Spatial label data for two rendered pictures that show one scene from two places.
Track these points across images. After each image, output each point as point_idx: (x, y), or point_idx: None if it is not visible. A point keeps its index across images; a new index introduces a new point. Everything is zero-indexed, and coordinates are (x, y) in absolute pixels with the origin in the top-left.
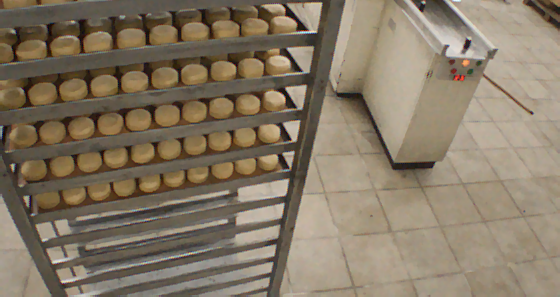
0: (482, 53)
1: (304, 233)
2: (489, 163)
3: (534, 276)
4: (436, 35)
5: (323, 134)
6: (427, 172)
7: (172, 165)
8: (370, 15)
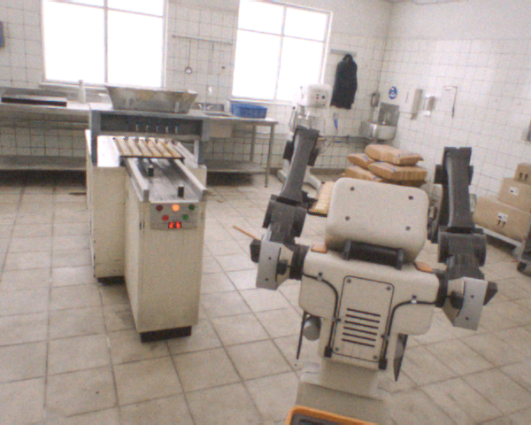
0: (197, 198)
1: None
2: (261, 323)
3: None
4: (142, 185)
5: (69, 319)
6: (183, 340)
7: None
8: (111, 190)
